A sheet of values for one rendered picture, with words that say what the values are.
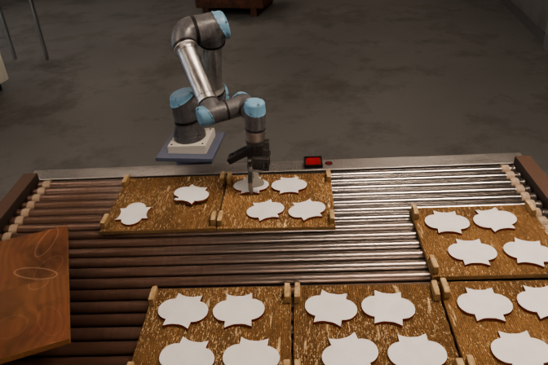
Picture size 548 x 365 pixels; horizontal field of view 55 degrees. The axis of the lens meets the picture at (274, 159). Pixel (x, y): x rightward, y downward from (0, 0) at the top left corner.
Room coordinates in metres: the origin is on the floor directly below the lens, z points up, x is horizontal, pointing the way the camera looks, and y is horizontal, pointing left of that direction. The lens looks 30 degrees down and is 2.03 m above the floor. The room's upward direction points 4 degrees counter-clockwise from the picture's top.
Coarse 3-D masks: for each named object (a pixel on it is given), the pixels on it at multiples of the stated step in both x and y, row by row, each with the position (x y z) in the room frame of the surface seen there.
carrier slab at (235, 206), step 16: (240, 176) 1.79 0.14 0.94; (272, 176) 1.77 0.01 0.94; (288, 176) 1.76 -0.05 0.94; (304, 176) 1.75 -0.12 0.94; (320, 176) 1.75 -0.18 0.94; (240, 192) 1.67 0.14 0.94; (272, 192) 1.65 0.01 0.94; (304, 192) 1.64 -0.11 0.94; (320, 192) 1.63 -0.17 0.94; (224, 208) 1.57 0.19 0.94; (240, 208) 1.56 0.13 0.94; (288, 208) 1.54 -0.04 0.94; (224, 224) 1.47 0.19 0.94; (240, 224) 1.46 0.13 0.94; (256, 224) 1.46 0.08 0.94; (272, 224) 1.45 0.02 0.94; (288, 224) 1.45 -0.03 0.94; (304, 224) 1.44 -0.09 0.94; (320, 224) 1.44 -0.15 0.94
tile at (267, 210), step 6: (258, 204) 1.56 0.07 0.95; (264, 204) 1.56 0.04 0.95; (270, 204) 1.56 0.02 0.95; (276, 204) 1.55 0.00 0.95; (282, 204) 1.55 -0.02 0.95; (252, 210) 1.53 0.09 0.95; (258, 210) 1.53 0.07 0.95; (264, 210) 1.52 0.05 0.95; (270, 210) 1.52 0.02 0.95; (276, 210) 1.52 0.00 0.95; (282, 210) 1.52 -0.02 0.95; (252, 216) 1.49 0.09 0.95; (258, 216) 1.49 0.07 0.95; (264, 216) 1.49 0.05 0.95; (270, 216) 1.49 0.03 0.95; (276, 216) 1.49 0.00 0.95
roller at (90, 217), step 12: (396, 204) 1.55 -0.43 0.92; (408, 204) 1.54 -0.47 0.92; (420, 204) 1.53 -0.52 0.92; (432, 204) 1.53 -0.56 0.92; (444, 204) 1.52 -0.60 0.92; (456, 204) 1.52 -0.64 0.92; (468, 204) 1.52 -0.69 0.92; (480, 204) 1.51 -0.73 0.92; (492, 204) 1.51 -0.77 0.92; (504, 204) 1.50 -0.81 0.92; (540, 204) 1.49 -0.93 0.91; (24, 216) 1.63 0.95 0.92; (48, 216) 1.62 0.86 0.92; (60, 216) 1.61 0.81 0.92; (72, 216) 1.60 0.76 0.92; (84, 216) 1.60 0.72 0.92; (96, 216) 1.59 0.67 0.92
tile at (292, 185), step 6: (282, 180) 1.72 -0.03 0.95; (288, 180) 1.72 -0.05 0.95; (294, 180) 1.71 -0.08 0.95; (300, 180) 1.71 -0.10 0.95; (276, 186) 1.68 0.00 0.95; (282, 186) 1.68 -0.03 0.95; (288, 186) 1.67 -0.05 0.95; (294, 186) 1.67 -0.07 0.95; (300, 186) 1.67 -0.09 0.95; (306, 186) 1.67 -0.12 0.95; (282, 192) 1.63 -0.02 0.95; (288, 192) 1.64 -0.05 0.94; (294, 192) 1.63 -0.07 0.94
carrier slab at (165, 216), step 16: (192, 176) 1.81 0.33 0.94; (208, 176) 1.80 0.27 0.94; (128, 192) 1.72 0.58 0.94; (144, 192) 1.71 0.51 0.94; (160, 192) 1.70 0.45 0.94; (112, 208) 1.62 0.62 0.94; (160, 208) 1.60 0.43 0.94; (176, 208) 1.59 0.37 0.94; (192, 208) 1.58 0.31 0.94; (208, 208) 1.58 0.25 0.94; (112, 224) 1.51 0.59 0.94; (144, 224) 1.50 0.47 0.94; (160, 224) 1.50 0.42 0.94; (176, 224) 1.49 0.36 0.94; (192, 224) 1.48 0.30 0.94; (208, 224) 1.48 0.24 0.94
